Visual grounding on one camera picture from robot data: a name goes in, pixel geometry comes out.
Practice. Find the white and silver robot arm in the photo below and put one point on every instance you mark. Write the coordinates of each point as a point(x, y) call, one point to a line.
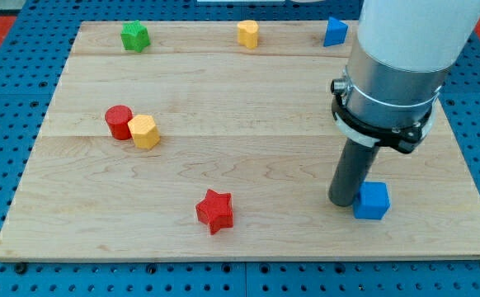
point(401, 55)

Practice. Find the yellow hexagon block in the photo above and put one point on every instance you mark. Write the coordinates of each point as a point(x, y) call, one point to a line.
point(144, 131)

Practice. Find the wooden board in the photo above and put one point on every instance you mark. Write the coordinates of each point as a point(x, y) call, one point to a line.
point(255, 123)

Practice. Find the red star block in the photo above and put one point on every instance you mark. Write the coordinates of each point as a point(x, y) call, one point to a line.
point(215, 211)

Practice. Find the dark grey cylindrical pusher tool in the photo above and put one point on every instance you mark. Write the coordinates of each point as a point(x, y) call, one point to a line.
point(351, 171)

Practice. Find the yellow heart block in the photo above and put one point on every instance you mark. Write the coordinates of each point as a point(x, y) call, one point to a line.
point(247, 33)

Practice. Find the red cylinder block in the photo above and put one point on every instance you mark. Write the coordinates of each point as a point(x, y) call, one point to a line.
point(117, 118)

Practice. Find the blue cube block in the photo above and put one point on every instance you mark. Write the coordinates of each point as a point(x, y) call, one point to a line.
point(372, 201)

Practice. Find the blue triangle block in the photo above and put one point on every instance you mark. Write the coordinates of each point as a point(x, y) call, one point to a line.
point(335, 33)

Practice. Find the green star block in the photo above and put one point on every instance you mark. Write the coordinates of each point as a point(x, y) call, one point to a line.
point(134, 36)

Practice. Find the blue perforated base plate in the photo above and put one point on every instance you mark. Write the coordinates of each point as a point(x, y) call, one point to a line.
point(32, 56)

